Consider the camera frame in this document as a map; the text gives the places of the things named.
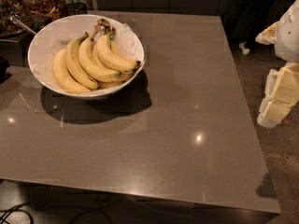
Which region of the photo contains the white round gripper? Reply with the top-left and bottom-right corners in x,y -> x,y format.
255,0 -> 299,128

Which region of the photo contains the yellow banana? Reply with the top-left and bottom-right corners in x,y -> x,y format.
52,49 -> 90,94
92,40 -> 135,90
78,37 -> 121,82
65,33 -> 98,91
95,35 -> 140,74

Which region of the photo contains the white ceramic bowl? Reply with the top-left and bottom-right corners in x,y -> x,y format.
28,14 -> 145,100

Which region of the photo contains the small white floor object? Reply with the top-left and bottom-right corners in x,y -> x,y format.
239,42 -> 250,55

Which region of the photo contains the tray of dried snacks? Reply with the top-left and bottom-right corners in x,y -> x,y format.
26,0 -> 64,21

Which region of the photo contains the glass jar of snacks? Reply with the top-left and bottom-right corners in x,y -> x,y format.
0,0 -> 34,37

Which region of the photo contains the metal spoon handle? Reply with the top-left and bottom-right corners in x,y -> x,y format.
9,15 -> 36,35

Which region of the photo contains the black cable on floor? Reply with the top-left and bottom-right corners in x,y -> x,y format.
0,201 -> 113,224

